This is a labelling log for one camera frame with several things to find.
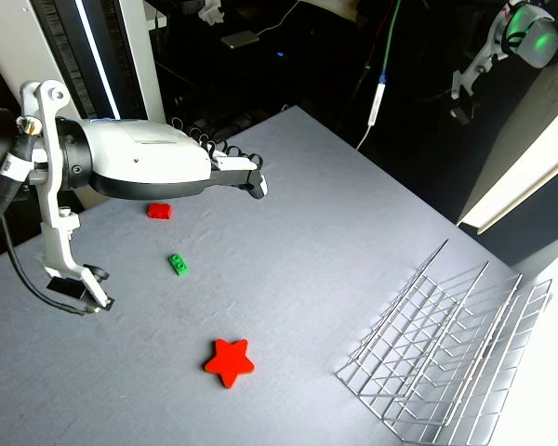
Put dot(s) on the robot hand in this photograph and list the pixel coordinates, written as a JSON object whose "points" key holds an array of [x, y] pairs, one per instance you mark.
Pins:
{"points": [[144, 155], [537, 39]]}

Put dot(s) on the beige hardcover book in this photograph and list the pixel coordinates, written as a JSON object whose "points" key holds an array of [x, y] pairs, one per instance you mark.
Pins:
{"points": [[521, 139]]}

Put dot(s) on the red toy brick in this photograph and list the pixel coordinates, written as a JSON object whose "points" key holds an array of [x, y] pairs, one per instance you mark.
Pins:
{"points": [[159, 211]]}

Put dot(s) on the white column with black strips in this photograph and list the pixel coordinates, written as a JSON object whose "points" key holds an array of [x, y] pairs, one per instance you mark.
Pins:
{"points": [[135, 56]]}

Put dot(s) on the green toy brick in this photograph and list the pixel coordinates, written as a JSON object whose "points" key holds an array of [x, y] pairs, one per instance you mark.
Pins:
{"points": [[179, 265]]}

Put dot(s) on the dark grey flat device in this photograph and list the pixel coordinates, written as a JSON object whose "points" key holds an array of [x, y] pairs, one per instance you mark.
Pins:
{"points": [[240, 40]]}

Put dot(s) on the crumpled white paper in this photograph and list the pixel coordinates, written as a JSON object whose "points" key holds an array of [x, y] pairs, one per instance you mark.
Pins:
{"points": [[212, 13]]}

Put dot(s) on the grey table cloth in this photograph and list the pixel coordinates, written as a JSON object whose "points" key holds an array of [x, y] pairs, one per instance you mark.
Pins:
{"points": [[283, 232]]}

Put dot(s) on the dark blue partition board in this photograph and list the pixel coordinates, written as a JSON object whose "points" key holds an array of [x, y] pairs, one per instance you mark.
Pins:
{"points": [[539, 232]]}

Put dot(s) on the red star block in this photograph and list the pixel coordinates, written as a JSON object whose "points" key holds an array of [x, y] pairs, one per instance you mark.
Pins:
{"points": [[229, 362]]}

